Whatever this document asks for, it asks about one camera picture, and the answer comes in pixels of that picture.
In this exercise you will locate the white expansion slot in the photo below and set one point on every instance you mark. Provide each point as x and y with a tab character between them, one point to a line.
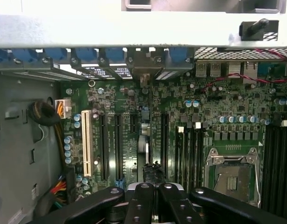
86	144

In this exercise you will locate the black RAM slot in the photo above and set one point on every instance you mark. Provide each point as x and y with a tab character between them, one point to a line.
199	158
186	158
266	163
282	163
192	158
274	163

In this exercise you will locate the black case latch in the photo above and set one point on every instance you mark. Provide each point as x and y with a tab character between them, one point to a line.
255	29

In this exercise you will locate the green motherboard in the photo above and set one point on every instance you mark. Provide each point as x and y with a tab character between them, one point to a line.
227	102

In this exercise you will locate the open grey PC case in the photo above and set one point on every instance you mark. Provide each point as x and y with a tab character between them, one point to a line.
64	30

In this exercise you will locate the CPU socket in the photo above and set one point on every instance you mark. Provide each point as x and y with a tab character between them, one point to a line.
232	182

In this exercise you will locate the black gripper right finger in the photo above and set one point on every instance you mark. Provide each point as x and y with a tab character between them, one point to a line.
178	210

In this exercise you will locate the grey parts rack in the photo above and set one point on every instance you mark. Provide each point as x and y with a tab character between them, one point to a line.
192	4

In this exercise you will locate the short black expansion slot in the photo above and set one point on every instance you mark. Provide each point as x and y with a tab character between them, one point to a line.
134	123

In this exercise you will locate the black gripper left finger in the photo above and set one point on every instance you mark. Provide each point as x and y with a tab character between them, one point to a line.
138	210

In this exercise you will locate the metal rear port block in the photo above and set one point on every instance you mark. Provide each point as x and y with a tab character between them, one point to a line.
234	68

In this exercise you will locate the blue serial port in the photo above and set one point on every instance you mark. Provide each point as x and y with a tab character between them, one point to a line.
271	70

